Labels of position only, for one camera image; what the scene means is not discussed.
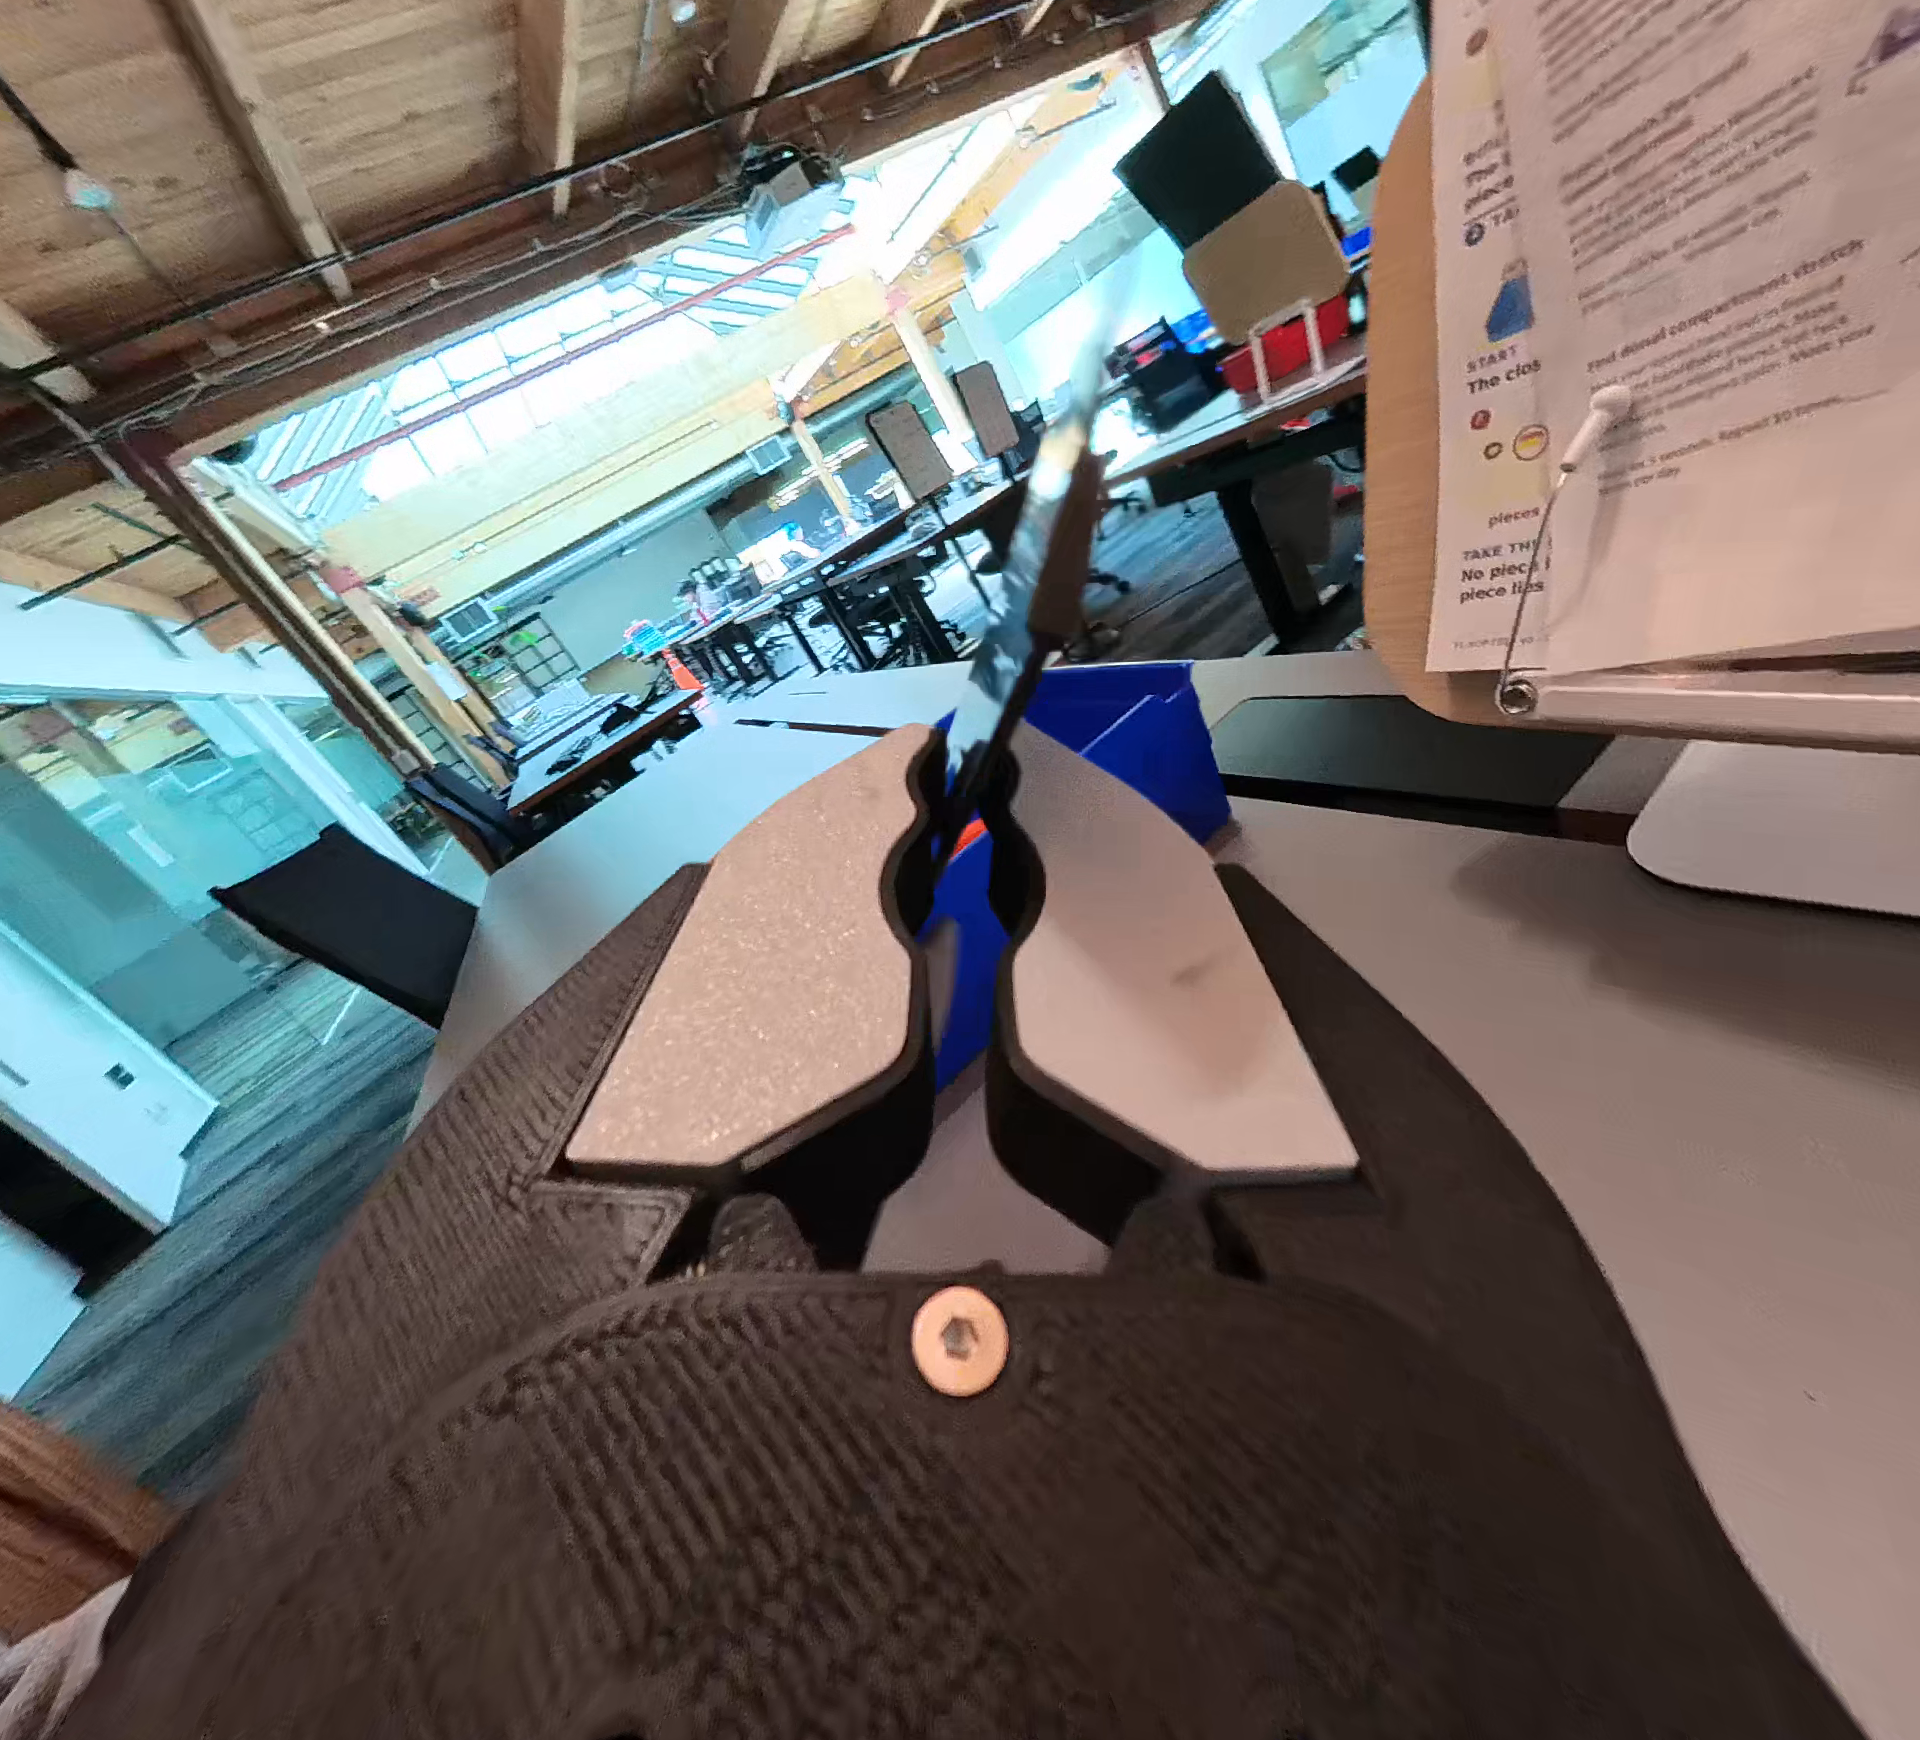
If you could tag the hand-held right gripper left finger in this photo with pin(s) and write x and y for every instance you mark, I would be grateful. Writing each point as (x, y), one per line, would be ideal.
(751, 1006)

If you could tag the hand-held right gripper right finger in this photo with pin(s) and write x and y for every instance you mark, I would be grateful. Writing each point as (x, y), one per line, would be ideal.
(1171, 1006)

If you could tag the blue plastic bin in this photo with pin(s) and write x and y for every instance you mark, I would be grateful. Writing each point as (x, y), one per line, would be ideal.
(1140, 735)

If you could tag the thin black plate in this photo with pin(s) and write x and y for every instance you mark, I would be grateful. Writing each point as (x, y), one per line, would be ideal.
(1035, 572)

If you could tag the grey desk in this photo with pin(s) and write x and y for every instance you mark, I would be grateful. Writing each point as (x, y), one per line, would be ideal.
(1652, 1097)

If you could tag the orange segmented bar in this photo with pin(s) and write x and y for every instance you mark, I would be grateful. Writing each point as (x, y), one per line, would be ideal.
(968, 838)

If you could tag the upright panel on stand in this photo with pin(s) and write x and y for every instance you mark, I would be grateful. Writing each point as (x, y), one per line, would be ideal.
(988, 406)
(908, 450)

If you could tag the wooden document stand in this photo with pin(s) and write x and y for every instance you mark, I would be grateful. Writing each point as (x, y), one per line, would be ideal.
(1405, 450)
(1261, 257)

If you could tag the red plastic bin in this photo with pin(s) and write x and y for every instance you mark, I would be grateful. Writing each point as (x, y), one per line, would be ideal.
(1292, 362)

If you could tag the white instruction sheet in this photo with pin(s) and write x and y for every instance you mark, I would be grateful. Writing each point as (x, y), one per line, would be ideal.
(1501, 271)

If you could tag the ceiling projector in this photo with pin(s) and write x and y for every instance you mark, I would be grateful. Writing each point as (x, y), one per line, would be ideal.
(789, 193)

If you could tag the exercise sheet with blue banner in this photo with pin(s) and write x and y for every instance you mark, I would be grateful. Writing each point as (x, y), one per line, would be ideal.
(1697, 193)

